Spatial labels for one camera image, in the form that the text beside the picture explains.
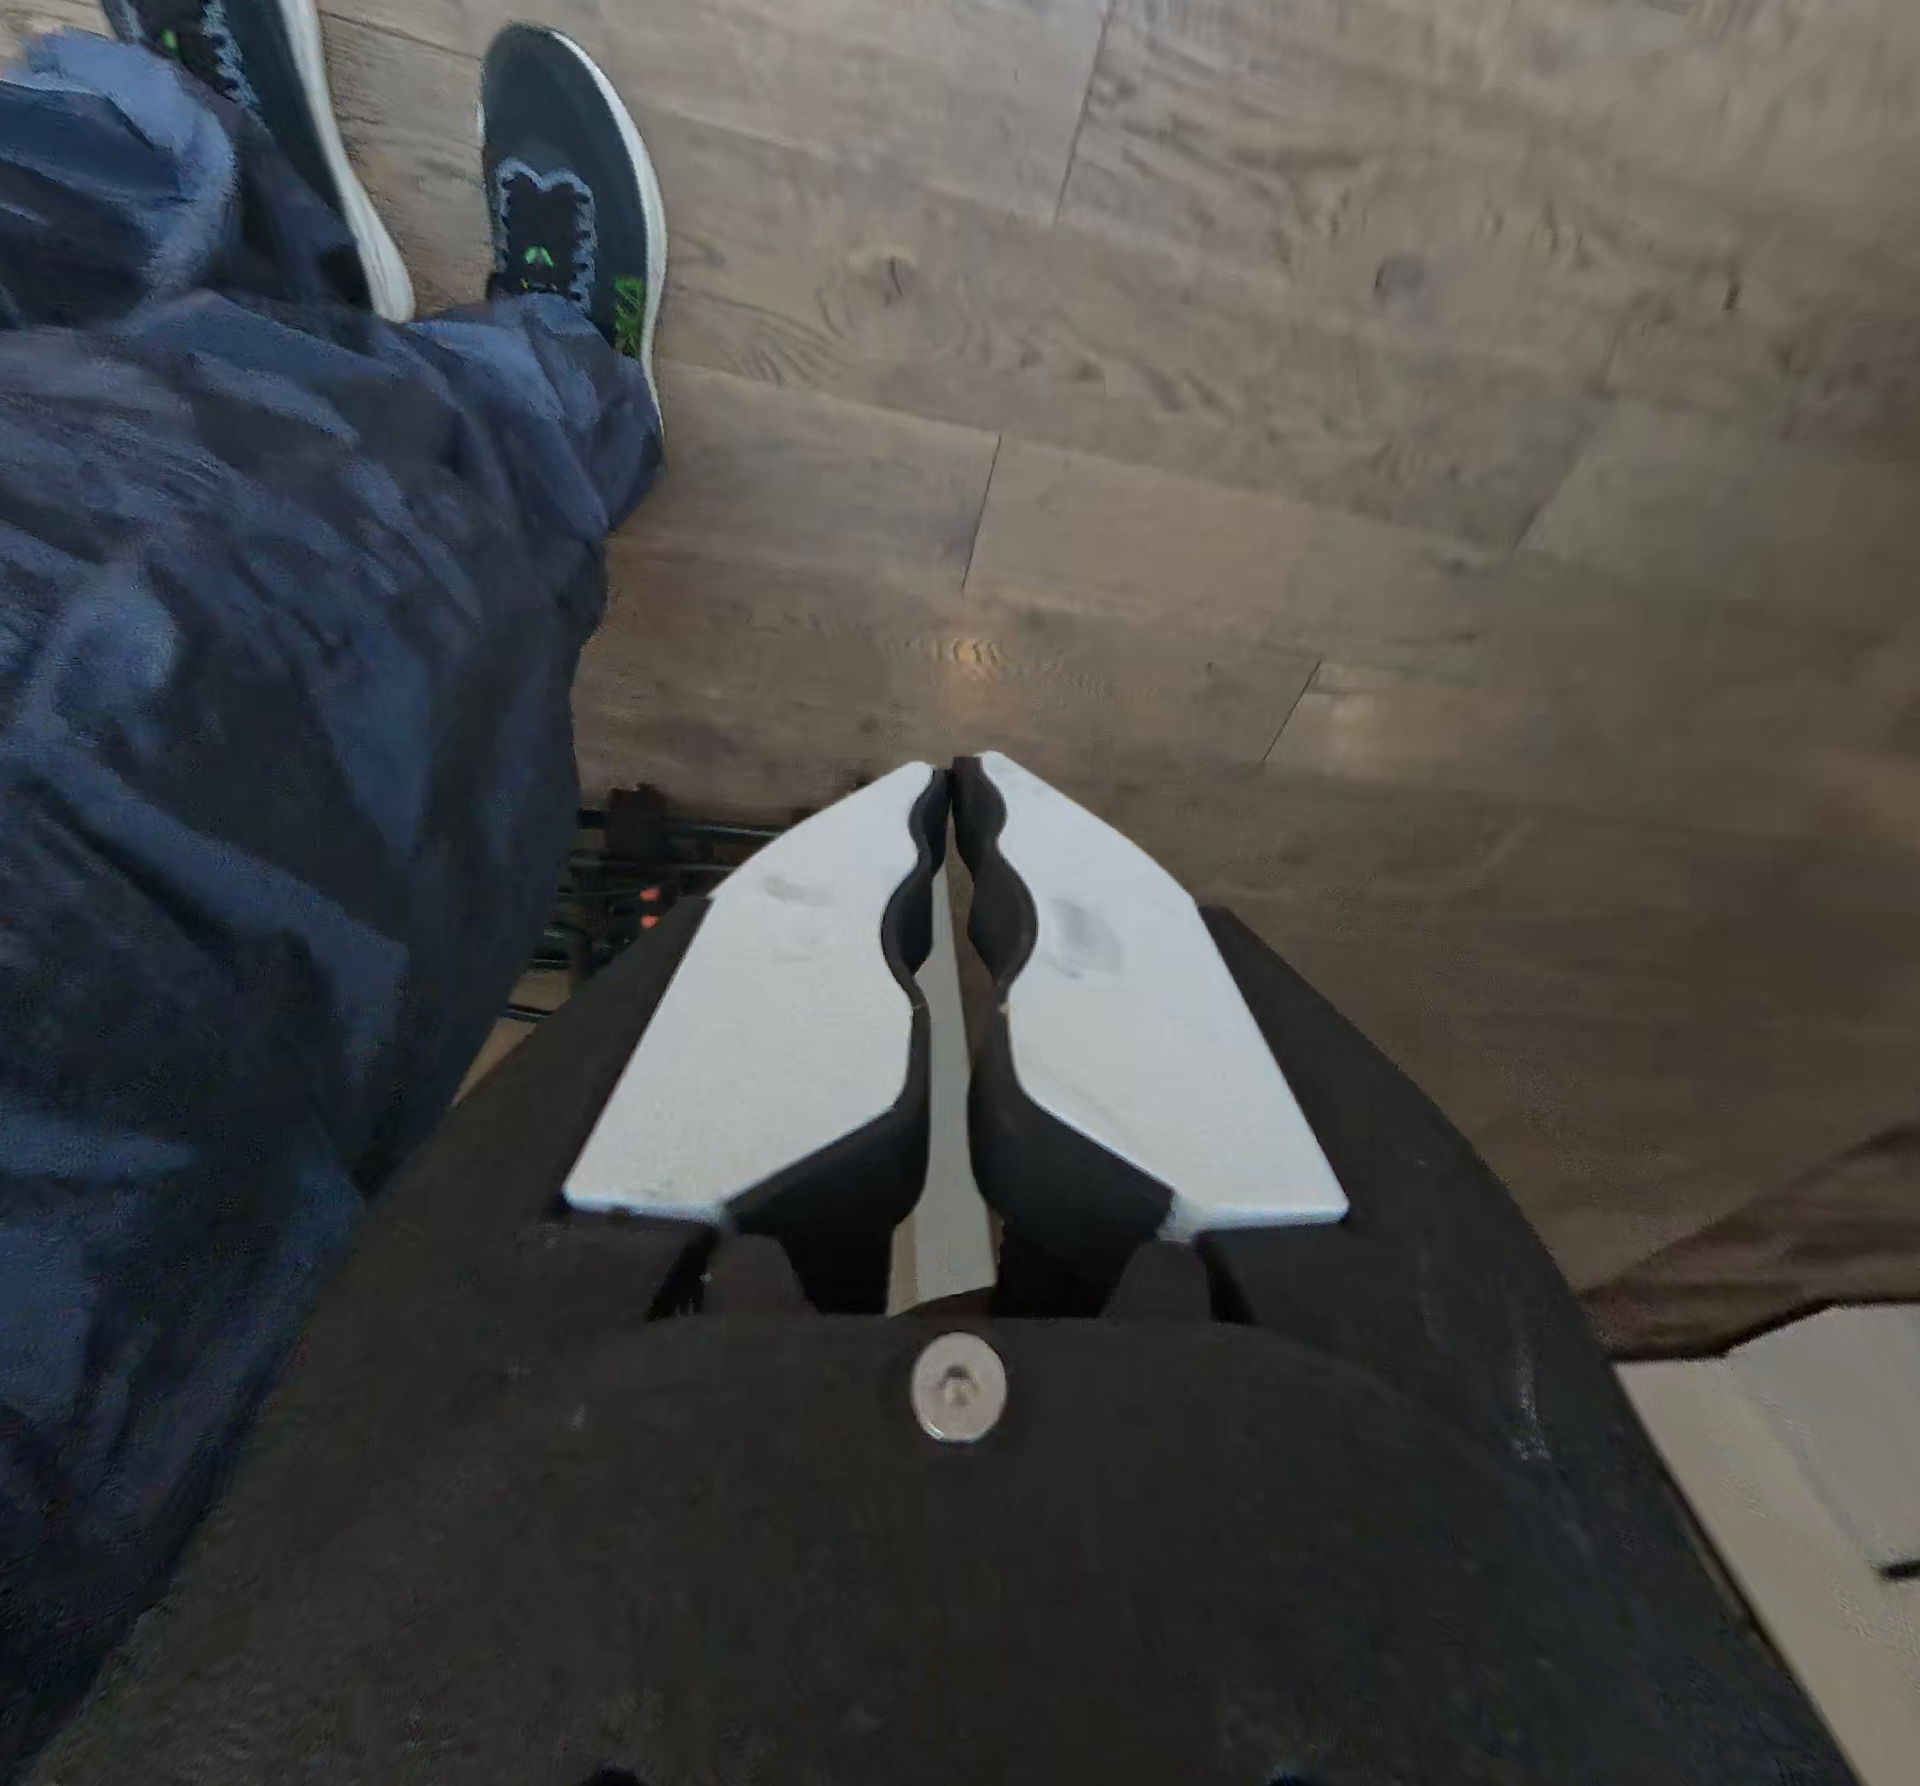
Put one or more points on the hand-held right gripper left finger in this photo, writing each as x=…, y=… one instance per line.
x=766, y=1052

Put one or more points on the black device with orange lights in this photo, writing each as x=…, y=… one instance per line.
x=631, y=871

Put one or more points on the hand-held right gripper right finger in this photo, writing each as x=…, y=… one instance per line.
x=1156, y=1052

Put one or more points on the white board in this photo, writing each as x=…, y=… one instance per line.
x=1785, y=1516

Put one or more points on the person's navy pants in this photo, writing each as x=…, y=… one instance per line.
x=226, y=691

